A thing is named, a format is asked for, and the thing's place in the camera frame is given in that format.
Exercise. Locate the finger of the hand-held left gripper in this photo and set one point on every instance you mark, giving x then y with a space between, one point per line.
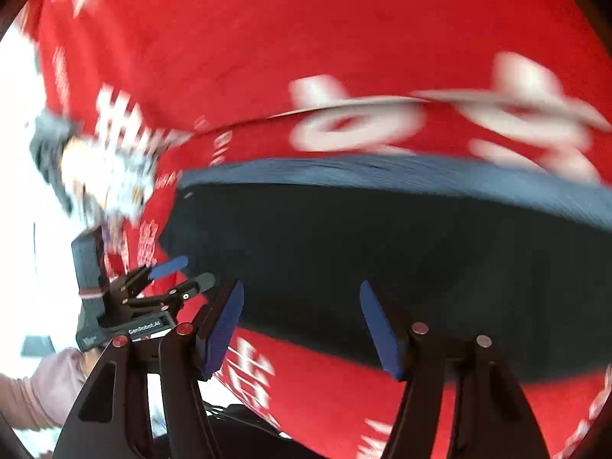
167 266
191 288

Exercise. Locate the dark pants with patterned waistband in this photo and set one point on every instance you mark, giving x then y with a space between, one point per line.
334 248

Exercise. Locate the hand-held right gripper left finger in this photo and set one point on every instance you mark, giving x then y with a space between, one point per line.
224 327

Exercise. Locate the red blanket with white print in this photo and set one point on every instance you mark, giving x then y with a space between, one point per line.
239 33

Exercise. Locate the pale blurred object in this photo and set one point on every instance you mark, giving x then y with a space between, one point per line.
105 177

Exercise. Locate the person's left forearm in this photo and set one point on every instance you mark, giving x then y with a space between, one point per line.
43 387

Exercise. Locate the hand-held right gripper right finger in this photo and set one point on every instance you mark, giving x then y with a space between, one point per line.
382 332

